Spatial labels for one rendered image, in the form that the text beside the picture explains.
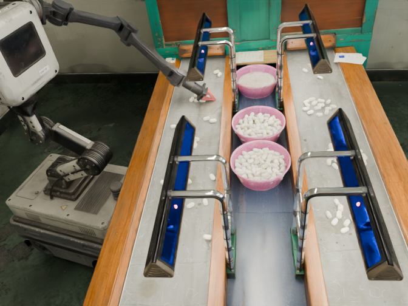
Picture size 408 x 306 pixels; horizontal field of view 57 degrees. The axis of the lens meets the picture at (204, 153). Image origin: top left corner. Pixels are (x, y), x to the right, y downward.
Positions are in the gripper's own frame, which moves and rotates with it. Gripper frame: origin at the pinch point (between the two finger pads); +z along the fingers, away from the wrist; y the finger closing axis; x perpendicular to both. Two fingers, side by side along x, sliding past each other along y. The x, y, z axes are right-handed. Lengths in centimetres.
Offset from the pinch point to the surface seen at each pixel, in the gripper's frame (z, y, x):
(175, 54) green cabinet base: -24, 50, 16
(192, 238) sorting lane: -2, -92, 3
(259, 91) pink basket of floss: 20.3, 8.1, -15.3
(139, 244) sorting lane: -17, -95, 15
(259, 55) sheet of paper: 18.5, 42.1, -19.3
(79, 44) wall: -88, 155, 118
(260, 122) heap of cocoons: 20.1, -21.0, -15.0
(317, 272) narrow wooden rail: 30, -107, -28
